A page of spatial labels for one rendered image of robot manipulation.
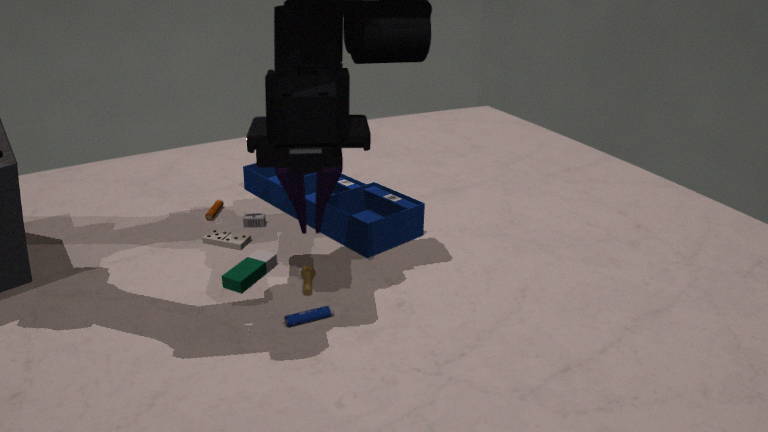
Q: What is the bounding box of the orange cylinder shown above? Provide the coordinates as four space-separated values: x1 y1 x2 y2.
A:
205 199 224 221

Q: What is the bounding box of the dark blue cylinder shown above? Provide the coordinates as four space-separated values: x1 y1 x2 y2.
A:
284 305 334 327

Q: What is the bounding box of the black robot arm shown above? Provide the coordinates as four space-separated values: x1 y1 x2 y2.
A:
265 0 432 173

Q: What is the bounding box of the white domino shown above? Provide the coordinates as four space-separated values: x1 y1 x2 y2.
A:
202 229 251 250

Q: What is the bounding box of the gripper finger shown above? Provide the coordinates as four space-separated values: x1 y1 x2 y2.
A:
315 165 343 233
275 167 306 234

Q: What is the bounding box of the dark blue rack of bins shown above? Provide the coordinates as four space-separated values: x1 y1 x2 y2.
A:
243 163 425 258

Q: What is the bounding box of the brass hex bolt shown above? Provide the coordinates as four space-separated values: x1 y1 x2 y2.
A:
300 266 316 296

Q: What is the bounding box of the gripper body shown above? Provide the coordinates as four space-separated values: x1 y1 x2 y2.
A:
247 63 371 167

